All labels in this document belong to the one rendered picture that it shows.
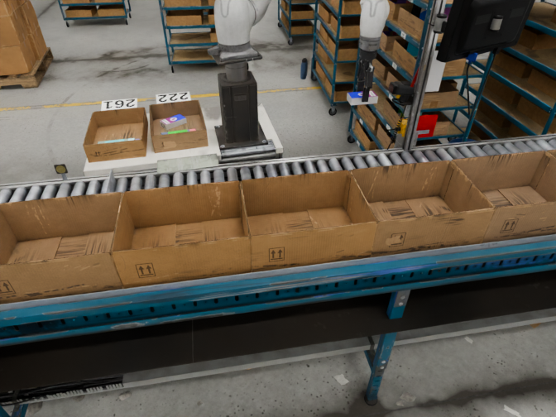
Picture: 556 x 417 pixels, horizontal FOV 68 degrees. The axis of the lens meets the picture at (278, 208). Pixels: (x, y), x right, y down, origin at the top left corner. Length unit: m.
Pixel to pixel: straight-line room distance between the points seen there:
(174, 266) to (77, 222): 0.45
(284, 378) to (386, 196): 1.02
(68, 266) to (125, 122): 1.41
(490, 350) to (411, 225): 1.23
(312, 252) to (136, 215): 0.63
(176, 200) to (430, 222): 0.84
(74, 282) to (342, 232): 0.80
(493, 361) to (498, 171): 1.02
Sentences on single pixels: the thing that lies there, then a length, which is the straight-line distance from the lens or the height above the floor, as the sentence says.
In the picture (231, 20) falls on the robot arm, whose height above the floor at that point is 1.37.
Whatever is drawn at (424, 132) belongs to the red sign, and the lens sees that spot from 2.33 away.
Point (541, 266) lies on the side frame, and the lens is 1.69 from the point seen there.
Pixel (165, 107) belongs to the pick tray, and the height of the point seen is 0.83.
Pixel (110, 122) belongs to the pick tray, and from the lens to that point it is 2.58.
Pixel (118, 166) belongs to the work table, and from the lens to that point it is 2.19.
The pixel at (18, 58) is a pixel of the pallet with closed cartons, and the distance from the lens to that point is 5.59.
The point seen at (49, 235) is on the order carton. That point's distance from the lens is 1.63.
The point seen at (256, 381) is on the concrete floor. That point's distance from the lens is 2.12.
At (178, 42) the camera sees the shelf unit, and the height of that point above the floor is 0.34.
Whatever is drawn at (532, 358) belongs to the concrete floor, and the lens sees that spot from 2.52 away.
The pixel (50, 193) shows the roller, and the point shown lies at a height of 0.74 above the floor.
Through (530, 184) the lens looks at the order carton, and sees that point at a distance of 1.95.
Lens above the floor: 1.86
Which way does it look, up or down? 39 degrees down
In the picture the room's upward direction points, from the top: straight up
